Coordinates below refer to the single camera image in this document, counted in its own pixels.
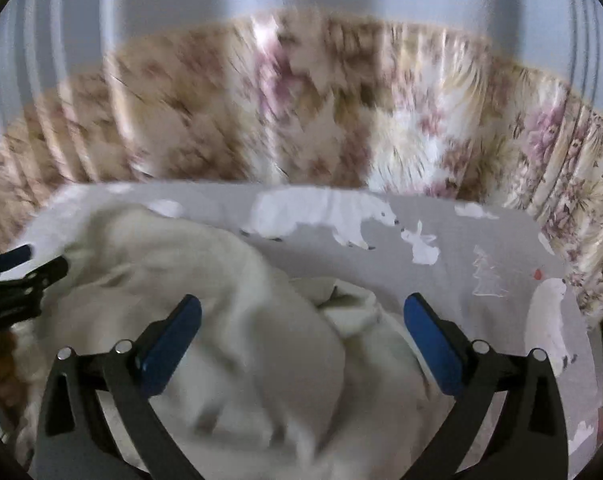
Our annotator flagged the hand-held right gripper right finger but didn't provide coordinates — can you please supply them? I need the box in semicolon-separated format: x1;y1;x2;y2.
401;292;569;480

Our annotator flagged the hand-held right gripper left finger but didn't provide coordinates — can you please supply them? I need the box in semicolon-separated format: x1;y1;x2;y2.
34;294;204;480

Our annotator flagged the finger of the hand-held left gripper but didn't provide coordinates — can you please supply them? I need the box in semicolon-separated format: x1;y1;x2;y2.
0;255;71;295
0;244;33;282

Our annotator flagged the beige jacket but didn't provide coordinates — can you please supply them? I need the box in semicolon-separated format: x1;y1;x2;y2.
18;204;462;480

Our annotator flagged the bed with grey printed sheet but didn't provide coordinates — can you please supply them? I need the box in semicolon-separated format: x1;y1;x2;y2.
8;182;603;480

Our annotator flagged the blue floral curtain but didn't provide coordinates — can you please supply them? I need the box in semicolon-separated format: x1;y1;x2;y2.
0;0;603;318

